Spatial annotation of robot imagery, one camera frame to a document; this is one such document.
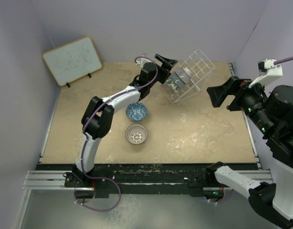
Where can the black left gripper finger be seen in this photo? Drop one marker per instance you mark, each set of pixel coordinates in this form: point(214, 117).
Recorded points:
point(167, 66)
point(165, 61)

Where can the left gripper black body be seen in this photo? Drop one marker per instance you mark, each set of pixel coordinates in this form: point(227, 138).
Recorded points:
point(162, 74)

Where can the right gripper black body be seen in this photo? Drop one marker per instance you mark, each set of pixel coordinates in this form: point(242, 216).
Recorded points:
point(243, 93)

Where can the green leaf pattern bowl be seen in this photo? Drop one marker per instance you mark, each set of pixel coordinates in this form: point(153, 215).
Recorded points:
point(172, 85)

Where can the blue floral pattern bowl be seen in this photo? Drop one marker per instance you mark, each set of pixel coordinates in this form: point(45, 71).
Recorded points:
point(136, 111)

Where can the brown wheel pattern bowl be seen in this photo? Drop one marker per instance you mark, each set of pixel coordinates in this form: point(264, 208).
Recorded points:
point(136, 134)

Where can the grey dotted red-rim bowl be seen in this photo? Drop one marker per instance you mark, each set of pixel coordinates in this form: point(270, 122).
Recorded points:
point(177, 80)

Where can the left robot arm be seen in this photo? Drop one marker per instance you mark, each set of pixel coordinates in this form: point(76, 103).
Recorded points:
point(98, 117)

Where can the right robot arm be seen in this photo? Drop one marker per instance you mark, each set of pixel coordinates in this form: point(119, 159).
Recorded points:
point(273, 116)

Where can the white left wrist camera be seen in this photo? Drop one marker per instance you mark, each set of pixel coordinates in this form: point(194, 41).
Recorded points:
point(141, 61)

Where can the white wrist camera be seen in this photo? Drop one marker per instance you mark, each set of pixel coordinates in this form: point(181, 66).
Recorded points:
point(269, 71)
point(141, 61)

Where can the white wire dish rack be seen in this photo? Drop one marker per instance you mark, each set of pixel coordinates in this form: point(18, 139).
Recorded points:
point(201, 68)

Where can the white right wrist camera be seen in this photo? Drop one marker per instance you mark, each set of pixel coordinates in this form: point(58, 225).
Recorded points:
point(269, 71)

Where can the small whiteboard yellow frame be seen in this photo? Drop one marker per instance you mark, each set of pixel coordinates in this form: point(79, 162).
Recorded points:
point(72, 61)

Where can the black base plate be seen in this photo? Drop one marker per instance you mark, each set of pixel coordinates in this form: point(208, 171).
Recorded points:
point(195, 179)

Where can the aluminium frame rail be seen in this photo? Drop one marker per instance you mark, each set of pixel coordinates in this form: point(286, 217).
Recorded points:
point(45, 180)

